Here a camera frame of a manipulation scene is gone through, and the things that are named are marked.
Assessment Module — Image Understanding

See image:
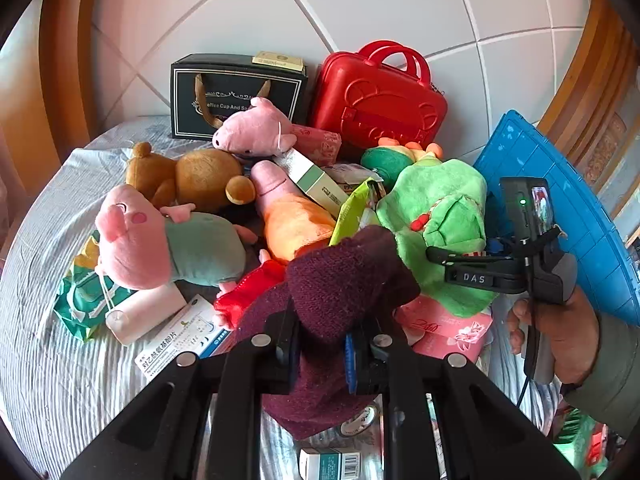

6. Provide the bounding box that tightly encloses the small gold box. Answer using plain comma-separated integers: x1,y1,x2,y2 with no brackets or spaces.
251,51,305,70

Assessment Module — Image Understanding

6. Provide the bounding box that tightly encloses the maroon knit sock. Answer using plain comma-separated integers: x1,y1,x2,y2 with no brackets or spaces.
235,225,421,441

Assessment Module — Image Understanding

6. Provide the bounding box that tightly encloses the pink pig head plush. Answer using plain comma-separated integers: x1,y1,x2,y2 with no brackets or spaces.
212,96,296,158

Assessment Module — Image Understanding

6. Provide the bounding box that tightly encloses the blue white medicine box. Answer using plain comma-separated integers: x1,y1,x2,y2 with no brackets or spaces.
135,295,231,386

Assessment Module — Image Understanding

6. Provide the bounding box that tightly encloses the pink tissue packet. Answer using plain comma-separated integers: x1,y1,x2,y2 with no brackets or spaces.
395,295,493,361

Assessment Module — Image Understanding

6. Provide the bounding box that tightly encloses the person's right hand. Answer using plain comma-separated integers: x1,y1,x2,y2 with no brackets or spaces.
506,287,601,386

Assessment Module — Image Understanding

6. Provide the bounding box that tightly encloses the green frog plush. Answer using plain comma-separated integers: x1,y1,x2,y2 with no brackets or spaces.
375,157,501,318

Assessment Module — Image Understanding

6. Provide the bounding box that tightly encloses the green patterned tissue pack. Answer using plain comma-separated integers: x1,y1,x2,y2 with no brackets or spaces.
54,232,133,343

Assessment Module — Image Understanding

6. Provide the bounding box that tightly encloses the person's right forearm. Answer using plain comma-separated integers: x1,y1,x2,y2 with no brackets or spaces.
562,305,640,438

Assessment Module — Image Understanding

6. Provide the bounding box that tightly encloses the black gift box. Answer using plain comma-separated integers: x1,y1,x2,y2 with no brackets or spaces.
170,54,308,141

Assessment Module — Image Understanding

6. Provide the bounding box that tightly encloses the curved wooden frame post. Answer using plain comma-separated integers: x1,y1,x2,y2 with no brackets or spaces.
37,0,108,161
537,0,640,241

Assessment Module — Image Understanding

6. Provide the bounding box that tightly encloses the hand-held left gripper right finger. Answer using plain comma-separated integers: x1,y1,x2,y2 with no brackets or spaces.
345,320,581,480

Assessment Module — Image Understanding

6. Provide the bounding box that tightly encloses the white wipes packet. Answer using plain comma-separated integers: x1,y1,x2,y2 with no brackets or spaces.
322,162,381,196

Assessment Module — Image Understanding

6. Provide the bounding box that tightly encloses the brown teddy bear plush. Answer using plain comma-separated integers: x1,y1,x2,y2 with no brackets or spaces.
125,142,257,213

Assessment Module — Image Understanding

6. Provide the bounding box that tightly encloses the green white medicine box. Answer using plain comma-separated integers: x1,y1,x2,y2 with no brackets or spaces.
299,447,363,480

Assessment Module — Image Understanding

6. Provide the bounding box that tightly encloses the lime green wipes pack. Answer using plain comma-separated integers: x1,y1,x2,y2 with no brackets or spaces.
327,179,386,246

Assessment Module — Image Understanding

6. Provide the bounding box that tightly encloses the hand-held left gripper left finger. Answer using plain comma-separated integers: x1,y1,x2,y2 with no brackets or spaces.
60,310,301,480

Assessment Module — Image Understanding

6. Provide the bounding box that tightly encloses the dark tape roll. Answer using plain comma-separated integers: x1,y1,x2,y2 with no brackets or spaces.
337,405,378,438

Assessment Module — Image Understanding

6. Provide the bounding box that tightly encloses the green bag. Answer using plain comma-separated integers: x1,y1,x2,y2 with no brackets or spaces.
552,407,626,466

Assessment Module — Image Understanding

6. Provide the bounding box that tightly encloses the blue plastic crate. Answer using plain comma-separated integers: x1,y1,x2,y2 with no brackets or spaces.
472,109,640,326

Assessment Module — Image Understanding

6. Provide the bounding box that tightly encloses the pink pig plush orange dress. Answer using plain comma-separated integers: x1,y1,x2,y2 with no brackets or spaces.
250,160,337,266

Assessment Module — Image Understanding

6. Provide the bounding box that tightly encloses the red small suitcase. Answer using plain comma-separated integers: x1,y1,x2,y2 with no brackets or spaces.
307,41,448,148

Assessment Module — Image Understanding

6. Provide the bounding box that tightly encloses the green white carton box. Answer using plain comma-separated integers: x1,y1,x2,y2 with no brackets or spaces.
272,147,348,211

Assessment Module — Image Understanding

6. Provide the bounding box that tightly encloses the black cable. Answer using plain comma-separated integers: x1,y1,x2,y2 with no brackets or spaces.
515,240,541,408

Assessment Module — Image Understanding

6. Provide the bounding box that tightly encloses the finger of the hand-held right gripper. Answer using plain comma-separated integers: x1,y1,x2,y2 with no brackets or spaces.
425,246,516,267

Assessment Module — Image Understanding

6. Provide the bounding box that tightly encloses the pink pig plush teal dress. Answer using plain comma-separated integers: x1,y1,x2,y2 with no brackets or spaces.
95,184,258,291

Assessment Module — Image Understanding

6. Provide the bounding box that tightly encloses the pink floral tissue box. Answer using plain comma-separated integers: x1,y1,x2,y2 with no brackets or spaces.
290,124,343,161

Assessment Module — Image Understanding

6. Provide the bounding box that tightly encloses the pink pig plush red dress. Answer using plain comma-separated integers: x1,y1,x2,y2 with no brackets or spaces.
214,260,288,331

